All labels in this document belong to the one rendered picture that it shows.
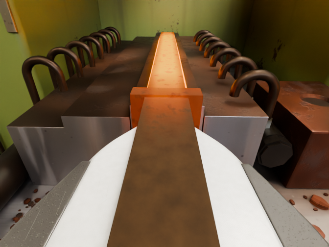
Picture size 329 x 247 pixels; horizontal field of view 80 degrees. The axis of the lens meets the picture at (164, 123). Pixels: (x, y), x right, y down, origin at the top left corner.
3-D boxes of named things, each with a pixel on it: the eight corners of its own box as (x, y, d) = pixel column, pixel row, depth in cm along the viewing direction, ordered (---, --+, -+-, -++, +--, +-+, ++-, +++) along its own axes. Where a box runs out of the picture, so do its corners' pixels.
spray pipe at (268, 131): (288, 169, 17) (300, 141, 16) (253, 169, 17) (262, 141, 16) (211, 64, 47) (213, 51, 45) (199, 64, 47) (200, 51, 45)
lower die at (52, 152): (246, 188, 19) (272, 107, 14) (33, 185, 19) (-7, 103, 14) (194, 66, 54) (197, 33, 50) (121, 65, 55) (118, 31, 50)
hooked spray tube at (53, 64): (77, 136, 22) (56, 57, 18) (40, 136, 22) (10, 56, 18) (80, 132, 23) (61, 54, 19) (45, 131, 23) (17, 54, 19)
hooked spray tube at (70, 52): (90, 117, 26) (75, 47, 22) (58, 116, 26) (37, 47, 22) (92, 113, 27) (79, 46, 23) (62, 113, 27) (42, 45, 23)
